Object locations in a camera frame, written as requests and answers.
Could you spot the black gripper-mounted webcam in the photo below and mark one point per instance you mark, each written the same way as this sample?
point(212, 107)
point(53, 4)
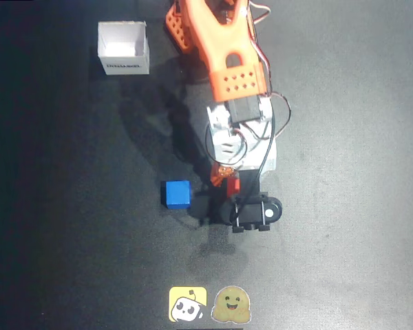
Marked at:
point(251, 213)

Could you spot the orange and white robot arm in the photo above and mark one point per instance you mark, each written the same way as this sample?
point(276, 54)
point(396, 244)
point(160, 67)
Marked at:
point(227, 41)

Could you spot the hugging face emoji sticker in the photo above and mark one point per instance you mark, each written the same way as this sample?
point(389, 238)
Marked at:
point(231, 305)

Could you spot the white open cardboard box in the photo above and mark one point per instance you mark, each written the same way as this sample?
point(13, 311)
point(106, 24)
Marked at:
point(124, 65)

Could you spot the blue cube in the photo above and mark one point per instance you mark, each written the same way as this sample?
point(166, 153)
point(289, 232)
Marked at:
point(177, 194)

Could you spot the yellow robot face sticker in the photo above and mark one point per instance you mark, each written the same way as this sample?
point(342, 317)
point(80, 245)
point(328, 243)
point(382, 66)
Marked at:
point(187, 304)

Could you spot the red cube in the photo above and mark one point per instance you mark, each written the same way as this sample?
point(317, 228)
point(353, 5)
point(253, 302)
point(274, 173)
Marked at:
point(233, 185)

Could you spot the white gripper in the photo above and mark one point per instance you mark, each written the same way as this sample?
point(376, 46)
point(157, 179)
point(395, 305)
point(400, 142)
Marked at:
point(217, 177)

